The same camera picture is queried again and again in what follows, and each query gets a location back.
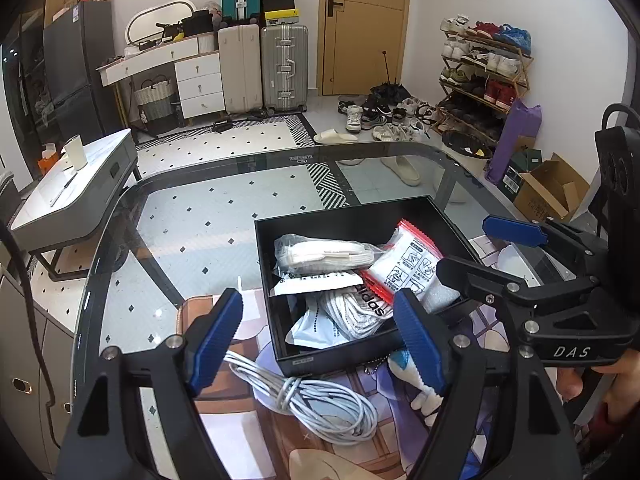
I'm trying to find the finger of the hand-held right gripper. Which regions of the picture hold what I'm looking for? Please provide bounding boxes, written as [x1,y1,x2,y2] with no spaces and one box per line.
[481,214,609,282]
[435,255,602,321]

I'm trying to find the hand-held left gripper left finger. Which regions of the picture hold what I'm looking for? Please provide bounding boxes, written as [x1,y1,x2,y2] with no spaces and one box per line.
[57,287,246,480]

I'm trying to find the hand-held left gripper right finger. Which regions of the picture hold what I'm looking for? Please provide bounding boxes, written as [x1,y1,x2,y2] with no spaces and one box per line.
[392,289,587,480]

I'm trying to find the white bubble pouch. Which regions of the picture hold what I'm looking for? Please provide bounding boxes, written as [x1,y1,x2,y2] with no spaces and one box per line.
[417,274,464,314]

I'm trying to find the black box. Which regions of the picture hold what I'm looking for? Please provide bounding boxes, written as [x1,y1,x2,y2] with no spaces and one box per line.
[254,196,483,379]

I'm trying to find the red white packet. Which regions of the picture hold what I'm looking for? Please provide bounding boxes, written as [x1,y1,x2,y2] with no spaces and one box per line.
[359,219,446,307]

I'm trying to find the white socks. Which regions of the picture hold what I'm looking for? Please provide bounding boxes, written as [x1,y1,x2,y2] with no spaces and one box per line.
[320,284,402,344]

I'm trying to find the pale blue white pouch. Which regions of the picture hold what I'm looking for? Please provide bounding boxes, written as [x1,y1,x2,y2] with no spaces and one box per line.
[286,294,351,347]

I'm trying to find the white printed packet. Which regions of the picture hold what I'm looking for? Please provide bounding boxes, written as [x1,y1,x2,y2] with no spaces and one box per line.
[272,269,365,297]

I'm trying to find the person's right hand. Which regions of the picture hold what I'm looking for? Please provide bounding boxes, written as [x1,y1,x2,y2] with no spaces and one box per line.
[555,354,640,405]

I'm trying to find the open cardboard box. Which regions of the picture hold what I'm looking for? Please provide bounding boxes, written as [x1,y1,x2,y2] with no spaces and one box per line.
[512,152,591,224]

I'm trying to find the dark green box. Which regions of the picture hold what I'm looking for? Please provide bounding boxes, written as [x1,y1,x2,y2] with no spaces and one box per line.
[502,150,544,196]

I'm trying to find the purple yoga mat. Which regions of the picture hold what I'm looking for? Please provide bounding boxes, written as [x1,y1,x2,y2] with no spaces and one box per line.
[487,99,544,185]

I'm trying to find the printed desk mat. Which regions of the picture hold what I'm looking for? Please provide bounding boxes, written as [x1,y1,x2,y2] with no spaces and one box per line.
[175,232,577,480]

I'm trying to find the beige slipper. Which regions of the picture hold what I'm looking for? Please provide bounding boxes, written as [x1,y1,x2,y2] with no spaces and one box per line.
[313,128,360,145]
[381,156,424,187]

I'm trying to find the wooden shoe rack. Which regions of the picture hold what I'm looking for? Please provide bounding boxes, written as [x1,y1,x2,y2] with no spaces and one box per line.
[435,15,535,144]

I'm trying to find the pile of shoes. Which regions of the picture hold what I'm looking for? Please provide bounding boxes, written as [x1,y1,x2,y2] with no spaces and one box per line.
[337,82,444,142]

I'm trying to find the black umbrella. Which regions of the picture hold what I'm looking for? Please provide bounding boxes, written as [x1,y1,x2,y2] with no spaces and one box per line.
[370,50,409,104]

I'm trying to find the grey low cabinet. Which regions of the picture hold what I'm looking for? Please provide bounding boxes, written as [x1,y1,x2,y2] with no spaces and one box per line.
[0,260,81,477]

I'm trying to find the black white patterned rug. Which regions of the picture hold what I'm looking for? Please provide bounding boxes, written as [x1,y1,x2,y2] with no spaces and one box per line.
[30,112,352,322]

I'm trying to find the white grey coffee table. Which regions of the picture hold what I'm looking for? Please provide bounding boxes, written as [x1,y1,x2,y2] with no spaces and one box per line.
[10,129,139,282]

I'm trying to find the pen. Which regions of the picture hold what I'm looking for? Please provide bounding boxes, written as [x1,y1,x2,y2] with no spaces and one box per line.
[50,172,79,207]

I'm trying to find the white cup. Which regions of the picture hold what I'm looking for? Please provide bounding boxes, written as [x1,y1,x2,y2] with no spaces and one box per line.
[62,135,89,170]

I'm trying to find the wooden door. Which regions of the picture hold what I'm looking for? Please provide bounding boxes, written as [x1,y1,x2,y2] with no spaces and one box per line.
[320,0,412,97]

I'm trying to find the orange tissue box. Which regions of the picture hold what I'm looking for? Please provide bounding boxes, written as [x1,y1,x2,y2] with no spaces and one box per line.
[37,144,64,176]

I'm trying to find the woven basket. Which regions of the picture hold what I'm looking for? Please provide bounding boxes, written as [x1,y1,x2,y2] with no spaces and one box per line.
[134,74,176,122]

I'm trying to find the white vanity desk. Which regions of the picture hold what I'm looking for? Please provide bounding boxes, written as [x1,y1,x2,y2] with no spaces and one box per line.
[97,35,226,127]

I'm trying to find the beige suitcase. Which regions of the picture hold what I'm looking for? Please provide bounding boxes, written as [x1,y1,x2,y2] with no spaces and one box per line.
[217,24,265,116]

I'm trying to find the silver suitcase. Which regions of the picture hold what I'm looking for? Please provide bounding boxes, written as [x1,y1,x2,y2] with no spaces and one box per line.
[260,24,310,114]

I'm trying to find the dark grey fridge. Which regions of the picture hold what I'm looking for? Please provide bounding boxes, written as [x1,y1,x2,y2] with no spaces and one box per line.
[42,0,127,147]

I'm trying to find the black yellow shoebox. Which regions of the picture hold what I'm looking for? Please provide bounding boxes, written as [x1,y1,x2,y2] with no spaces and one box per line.
[263,8,301,26]

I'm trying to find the black handbag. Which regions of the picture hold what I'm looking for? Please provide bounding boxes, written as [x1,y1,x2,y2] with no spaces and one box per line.
[181,10,216,39]

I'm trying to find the glass door cabinet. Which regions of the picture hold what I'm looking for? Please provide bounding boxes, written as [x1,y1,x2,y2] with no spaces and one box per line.
[0,10,57,162]

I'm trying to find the oval white mirror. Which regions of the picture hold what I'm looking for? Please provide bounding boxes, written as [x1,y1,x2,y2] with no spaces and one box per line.
[125,0,199,47]

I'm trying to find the white blue plush keychain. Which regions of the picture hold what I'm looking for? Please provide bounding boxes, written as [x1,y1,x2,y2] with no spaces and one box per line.
[365,349,449,419]

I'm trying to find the coiled white cable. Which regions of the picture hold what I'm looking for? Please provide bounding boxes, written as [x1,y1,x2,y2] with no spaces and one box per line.
[222,350,380,445]

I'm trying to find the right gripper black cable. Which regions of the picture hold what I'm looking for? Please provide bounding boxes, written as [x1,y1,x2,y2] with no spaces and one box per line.
[600,103,640,134]

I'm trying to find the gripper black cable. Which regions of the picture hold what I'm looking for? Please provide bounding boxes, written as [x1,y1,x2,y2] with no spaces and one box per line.
[0,219,57,407]
[600,103,640,134]

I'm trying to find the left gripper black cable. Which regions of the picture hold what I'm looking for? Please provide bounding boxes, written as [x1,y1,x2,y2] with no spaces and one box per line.
[0,219,57,407]

